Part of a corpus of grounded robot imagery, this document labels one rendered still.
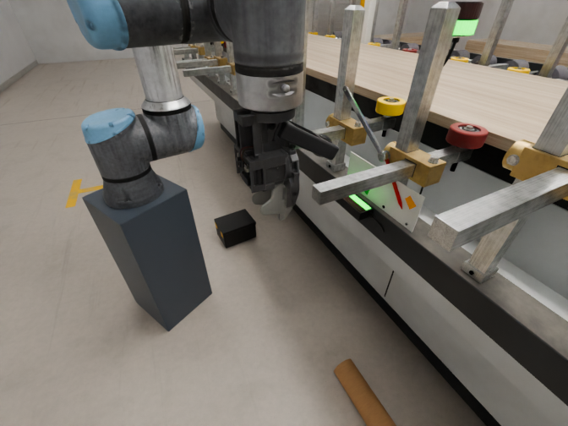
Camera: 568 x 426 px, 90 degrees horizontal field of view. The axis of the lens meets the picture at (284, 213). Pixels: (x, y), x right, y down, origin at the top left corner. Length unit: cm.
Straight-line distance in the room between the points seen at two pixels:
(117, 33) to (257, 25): 17
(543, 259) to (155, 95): 109
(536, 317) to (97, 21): 78
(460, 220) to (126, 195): 93
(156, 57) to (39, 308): 129
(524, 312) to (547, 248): 22
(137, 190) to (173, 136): 21
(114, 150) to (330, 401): 109
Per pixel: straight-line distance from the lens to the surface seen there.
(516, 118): 97
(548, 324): 70
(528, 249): 89
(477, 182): 89
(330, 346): 131
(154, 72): 97
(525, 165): 57
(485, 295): 68
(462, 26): 69
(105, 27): 44
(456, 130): 78
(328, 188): 55
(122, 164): 100
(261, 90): 38
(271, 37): 37
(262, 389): 123
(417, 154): 71
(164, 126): 99
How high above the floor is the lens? 115
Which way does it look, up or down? 37 degrees down
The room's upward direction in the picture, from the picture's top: straight up
